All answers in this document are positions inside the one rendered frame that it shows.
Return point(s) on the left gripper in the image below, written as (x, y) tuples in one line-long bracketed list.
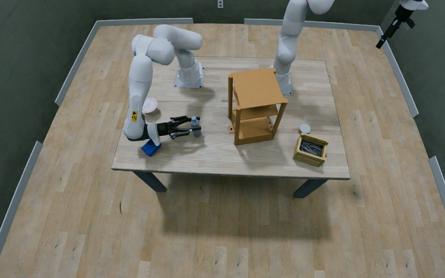
[(401, 14)]

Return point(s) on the light wooden crate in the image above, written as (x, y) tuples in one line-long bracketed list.
[(310, 149)]

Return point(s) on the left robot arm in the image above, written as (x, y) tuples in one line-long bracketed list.
[(292, 26)]

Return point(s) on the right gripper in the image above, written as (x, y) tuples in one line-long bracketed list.
[(168, 128)]

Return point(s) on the white paper cup with red band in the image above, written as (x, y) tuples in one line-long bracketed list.
[(149, 106)]

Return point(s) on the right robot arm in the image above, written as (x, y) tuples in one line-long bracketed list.
[(168, 41)]

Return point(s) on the grey cylinder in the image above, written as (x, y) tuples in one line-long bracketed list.
[(304, 128)]

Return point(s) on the grey-blue bottle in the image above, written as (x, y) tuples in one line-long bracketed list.
[(195, 123)]

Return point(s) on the tan wooden shelving unit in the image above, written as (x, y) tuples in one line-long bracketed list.
[(256, 93)]

